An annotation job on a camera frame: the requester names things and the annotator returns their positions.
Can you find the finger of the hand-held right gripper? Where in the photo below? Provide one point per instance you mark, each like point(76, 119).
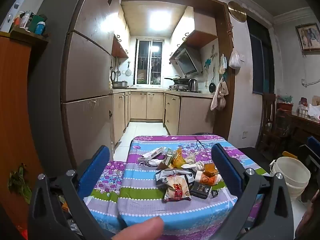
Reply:
point(313, 145)

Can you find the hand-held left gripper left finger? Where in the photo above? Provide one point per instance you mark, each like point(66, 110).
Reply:
point(96, 166)

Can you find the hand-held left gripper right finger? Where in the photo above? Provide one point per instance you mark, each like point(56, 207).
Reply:
point(225, 165)

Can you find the small orange wrapper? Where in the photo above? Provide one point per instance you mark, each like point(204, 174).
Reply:
point(211, 170)

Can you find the orange and white packet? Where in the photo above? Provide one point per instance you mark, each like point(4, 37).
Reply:
point(206, 179)

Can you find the small black packet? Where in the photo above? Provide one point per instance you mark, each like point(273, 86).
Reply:
point(215, 193)

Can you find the white tissue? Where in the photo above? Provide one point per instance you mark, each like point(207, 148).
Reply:
point(193, 166)

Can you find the clear plastic packet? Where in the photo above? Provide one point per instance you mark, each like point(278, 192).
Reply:
point(192, 158)

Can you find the black box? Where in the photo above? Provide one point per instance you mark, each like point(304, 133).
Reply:
point(200, 190)

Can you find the white plastic bucket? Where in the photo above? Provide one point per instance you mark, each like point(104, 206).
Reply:
point(290, 175)

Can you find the orange plastic packet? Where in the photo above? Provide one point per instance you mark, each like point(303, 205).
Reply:
point(178, 160)

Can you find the small white striped box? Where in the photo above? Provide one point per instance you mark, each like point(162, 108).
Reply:
point(143, 159)

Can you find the red bread wrapper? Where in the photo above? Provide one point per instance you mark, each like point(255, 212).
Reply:
point(176, 190)

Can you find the silver black wrapper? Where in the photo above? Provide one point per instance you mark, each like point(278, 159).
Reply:
point(170, 172)

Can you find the green box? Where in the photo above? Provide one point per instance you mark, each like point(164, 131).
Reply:
point(168, 158)

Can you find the long white printed box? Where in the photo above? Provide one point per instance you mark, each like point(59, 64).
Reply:
point(152, 153)

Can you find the brown paper scrap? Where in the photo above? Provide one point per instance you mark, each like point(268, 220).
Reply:
point(163, 166)

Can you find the black trash bag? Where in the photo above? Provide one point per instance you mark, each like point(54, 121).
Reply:
point(203, 134)

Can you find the person's left hand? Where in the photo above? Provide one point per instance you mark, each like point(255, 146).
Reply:
point(140, 230)

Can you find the dark wooden sideboard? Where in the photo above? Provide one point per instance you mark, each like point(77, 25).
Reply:
point(300, 127)

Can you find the yellow plastic object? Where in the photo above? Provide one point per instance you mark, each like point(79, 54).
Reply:
point(290, 154)

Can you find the white crumpled bag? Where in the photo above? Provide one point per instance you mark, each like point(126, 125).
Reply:
point(314, 111)

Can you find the potted plant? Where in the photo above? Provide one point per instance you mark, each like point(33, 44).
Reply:
point(285, 102)

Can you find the dark wooden chair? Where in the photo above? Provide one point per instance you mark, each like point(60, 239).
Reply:
point(267, 115)

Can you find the striped floral tablecloth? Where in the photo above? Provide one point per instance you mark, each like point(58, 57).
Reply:
point(140, 200)

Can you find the beige cloth bags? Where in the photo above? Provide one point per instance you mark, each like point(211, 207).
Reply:
point(219, 95)

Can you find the green leafy vegetables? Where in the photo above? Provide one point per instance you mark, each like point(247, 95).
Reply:
point(20, 182)

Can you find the black hanging pan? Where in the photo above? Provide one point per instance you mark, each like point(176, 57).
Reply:
point(212, 87)

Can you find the beige kitchen base cabinets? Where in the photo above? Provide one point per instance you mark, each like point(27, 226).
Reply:
point(147, 106)

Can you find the steel pot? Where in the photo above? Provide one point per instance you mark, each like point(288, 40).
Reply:
point(120, 84)

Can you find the steel kettle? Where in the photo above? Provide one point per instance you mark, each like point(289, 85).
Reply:
point(193, 85)

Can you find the gas stove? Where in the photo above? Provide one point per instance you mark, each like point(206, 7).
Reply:
point(178, 87)

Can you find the grey refrigerator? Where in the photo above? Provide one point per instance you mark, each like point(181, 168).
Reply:
point(85, 75)

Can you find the black wok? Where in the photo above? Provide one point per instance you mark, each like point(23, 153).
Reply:
point(181, 80)

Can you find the hanging strainer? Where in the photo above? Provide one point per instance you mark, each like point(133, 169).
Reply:
point(128, 72)

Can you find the plastic bag with blue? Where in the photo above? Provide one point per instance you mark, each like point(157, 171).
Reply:
point(223, 65)

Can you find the dark window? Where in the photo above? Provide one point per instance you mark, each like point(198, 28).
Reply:
point(260, 60)

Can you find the wooden cabinet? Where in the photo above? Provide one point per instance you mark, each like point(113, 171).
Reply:
point(15, 105)

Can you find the white plastic bag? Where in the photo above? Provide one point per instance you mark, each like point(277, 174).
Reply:
point(235, 60)

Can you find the framed picture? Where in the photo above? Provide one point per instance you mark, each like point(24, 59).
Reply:
point(308, 37)

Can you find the steel range hood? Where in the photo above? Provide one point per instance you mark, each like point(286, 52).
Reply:
point(186, 62)

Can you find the kitchen window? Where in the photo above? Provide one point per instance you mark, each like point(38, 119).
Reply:
point(149, 62)

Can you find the green carton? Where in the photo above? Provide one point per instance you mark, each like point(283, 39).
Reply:
point(37, 21)

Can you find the white bottle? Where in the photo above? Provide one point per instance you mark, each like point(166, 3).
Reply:
point(25, 21)

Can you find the beige wall cabinet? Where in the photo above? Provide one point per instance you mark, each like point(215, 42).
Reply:
point(200, 30)
point(119, 47)

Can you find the gold wall clock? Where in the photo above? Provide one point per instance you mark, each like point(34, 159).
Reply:
point(237, 11)

